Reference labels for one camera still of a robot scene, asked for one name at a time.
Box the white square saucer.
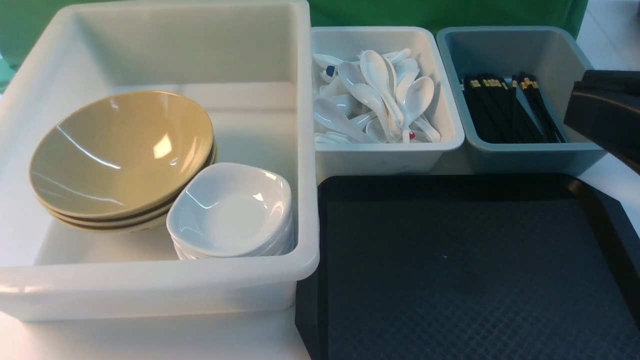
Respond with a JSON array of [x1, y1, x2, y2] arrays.
[[166, 162, 295, 260]]

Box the pile of white spoons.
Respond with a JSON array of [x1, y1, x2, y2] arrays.
[[312, 48, 442, 144]]

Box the yellow noodle bowl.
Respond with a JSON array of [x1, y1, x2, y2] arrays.
[[29, 90, 217, 219]]

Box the white spoon bin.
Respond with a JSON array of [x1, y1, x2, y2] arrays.
[[310, 26, 466, 183]]

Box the stack of white saucers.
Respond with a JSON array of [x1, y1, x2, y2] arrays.
[[166, 198, 295, 260]]

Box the blue chopstick bin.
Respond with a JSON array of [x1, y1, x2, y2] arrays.
[[436, 26, 606, 176]]

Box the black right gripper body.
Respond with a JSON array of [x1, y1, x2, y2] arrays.
[[563, 69, 640, 174]]

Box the large white plastic tub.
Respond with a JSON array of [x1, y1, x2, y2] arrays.
[[1, 0, 319, 321]]

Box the black plastic tray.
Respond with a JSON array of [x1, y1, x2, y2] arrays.
[[295, 173, 640, 360]]

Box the green backdrop cloth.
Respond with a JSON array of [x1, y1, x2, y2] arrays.
[[0, 0, 588, 91]]

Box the stacked yellow bowls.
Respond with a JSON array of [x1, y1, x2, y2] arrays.
[[29, 136, 217, 233]]

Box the bundle of black chopsticks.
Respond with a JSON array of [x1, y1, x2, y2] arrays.
[[461, 71, 568, 144]]

